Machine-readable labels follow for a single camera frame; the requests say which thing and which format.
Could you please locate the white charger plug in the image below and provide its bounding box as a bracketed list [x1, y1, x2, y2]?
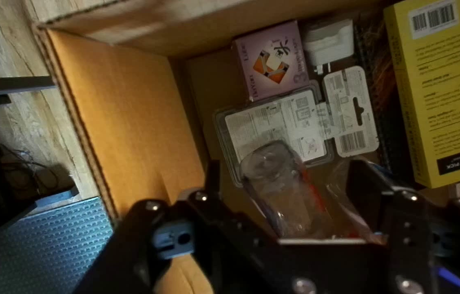
[301, 18, 357, 77]

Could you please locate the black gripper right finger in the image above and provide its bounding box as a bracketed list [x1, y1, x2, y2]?
[344, 157, 460, 294]

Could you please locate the white blister card barcode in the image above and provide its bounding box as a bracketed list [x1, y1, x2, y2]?
[319, 64, 381, 160]

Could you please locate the blue textured mat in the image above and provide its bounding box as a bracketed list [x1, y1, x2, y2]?
[0, 194, 116, 294]

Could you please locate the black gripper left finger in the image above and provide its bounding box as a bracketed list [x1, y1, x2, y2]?
[73, 160, 282, 294]

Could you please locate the purple printed small box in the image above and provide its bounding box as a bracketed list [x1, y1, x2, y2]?
[233, 20, 313, 105]

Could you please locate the yellow book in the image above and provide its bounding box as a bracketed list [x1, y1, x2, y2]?
[381, 0, 460, 191]

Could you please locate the dark patterned book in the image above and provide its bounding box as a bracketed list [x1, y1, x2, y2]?
[352, 8, 412, 185]

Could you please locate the large open cardboard box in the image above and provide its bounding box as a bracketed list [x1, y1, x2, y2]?
[23, 0, 460, 294]

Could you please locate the clear package white insert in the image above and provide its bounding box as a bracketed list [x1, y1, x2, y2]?
[212, 80, 336, 186]

